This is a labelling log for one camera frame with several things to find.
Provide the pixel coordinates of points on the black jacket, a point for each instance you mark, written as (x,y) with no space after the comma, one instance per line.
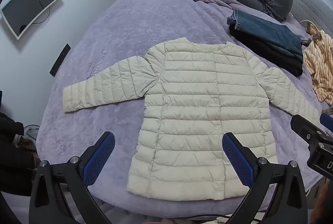
(13,161)

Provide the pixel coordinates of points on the folded blue jeans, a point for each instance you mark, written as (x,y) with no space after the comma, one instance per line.
(268,31)

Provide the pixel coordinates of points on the mesh basket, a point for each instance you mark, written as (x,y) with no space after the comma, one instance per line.
(32,131)

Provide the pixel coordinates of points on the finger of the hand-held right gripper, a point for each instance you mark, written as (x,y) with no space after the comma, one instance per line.
(327,121)
(301,126)

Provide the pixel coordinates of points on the purple bed blanket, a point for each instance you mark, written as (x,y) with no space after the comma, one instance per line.
(117,31)

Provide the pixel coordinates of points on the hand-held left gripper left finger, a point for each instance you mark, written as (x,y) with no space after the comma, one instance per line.
(100,159)

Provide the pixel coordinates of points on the beige striped cloth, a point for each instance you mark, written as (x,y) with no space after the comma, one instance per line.
(321,65)

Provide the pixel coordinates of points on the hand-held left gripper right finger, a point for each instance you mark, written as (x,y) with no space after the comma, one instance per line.
(236,159)

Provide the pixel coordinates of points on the cream puffer jacket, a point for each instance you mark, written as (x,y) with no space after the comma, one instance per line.
(192,109)

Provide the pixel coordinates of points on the black wall panel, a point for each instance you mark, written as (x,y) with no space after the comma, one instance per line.
(60,60)

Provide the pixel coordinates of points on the wall television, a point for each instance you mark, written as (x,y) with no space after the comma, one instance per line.
(28,5)

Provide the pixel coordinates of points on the brown belt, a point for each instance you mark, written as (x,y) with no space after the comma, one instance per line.
(328,111)

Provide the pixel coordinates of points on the folded black garment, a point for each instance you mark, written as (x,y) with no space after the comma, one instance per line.
(281,60)

